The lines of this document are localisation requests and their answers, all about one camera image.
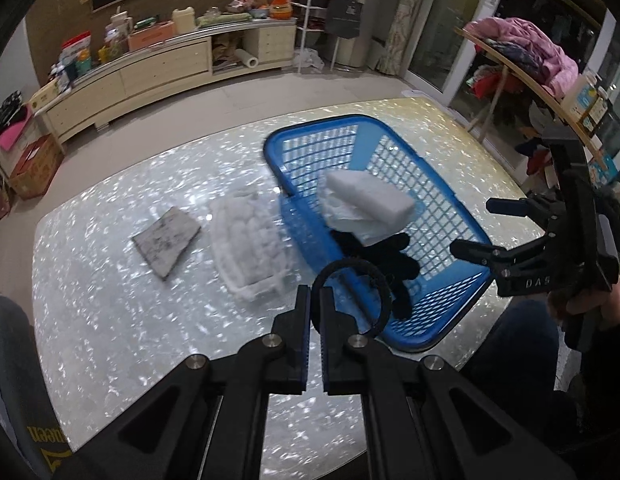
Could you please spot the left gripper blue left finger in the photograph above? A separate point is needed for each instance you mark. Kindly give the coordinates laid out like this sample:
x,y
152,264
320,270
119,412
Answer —
x,y
289,339

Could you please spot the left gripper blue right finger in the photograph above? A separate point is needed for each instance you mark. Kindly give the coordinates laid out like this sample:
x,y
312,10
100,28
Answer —
x,y
341,372

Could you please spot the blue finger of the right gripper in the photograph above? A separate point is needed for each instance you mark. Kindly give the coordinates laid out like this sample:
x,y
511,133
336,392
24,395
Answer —
x,y
521,207
477,253

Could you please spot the blue plastic laundry basket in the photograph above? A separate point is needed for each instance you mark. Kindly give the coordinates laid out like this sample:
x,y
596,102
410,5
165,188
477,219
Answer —
x,y
298,157

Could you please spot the white fluffy woven pouch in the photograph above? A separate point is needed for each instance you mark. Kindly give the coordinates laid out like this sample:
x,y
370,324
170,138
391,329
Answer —
x,y
247,245

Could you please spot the white cloth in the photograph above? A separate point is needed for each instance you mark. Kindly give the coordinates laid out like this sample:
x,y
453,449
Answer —
x,y
367,232

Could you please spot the grey square cloth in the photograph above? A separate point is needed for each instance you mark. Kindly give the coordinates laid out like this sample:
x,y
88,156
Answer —
x,y
162,243

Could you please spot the white rectangular sponge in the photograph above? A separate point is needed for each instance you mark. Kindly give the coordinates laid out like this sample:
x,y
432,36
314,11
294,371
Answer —
x,y
360,193

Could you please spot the pink clothes pile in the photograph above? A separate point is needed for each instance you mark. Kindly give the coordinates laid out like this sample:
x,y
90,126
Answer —
x,y
558,72

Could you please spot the black hanging bag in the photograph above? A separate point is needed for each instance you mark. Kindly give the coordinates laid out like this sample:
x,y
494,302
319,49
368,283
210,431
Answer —
x,y
343,18

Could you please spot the white paper roll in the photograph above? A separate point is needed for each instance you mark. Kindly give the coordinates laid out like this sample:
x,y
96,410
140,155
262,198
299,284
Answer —
x,y
246,58

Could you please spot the brown cardboard box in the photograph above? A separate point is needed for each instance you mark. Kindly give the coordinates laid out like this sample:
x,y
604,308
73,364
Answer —
x,y
36,168

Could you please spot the orange plastic bag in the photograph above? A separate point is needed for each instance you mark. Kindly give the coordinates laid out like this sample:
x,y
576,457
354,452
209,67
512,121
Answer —
x,y
280,10

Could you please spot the cream long tv cabinet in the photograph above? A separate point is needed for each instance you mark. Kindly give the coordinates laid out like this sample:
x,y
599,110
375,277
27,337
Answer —
x,y
152,74

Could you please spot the pink box on cabinet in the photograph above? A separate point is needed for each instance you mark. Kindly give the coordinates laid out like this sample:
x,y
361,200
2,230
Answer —
x,y
149,36

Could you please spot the cream plastic jug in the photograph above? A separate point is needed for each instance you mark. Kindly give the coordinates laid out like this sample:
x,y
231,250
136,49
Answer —
x,y
184,20

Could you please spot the pink folded cloth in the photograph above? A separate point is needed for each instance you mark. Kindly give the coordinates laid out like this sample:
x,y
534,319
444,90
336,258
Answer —
x,y
11,134

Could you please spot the red white carton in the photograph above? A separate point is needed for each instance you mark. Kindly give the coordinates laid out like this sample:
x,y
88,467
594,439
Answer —
x,y
75,55

